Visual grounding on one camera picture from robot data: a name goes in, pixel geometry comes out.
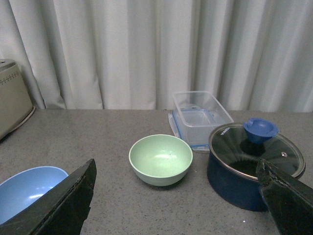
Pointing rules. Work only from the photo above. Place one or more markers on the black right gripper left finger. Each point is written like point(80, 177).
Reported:
point(61, 211)

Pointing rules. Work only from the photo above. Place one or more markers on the blue bowl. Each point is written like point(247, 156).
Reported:
point(23, 189)

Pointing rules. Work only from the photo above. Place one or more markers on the dark blue pot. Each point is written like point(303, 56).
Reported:
point(239, 191)

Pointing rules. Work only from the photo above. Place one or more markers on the cream toaster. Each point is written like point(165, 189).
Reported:
point(15, 104)

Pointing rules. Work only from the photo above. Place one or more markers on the blue-rimmed container lid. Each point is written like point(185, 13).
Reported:
point(194, 125)

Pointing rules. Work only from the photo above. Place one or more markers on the white curtain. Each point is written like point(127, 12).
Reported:
point(133, 54)

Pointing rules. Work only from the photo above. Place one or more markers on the green bowl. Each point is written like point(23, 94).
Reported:
point(160, 160)

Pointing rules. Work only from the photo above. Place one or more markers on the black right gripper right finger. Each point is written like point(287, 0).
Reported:
point(289, 201)

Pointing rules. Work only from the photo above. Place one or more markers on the glass pot lid blue knob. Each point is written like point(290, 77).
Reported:
point(230, 146)

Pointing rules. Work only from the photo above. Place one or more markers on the clear plastic container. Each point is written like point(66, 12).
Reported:
point(202, 99)

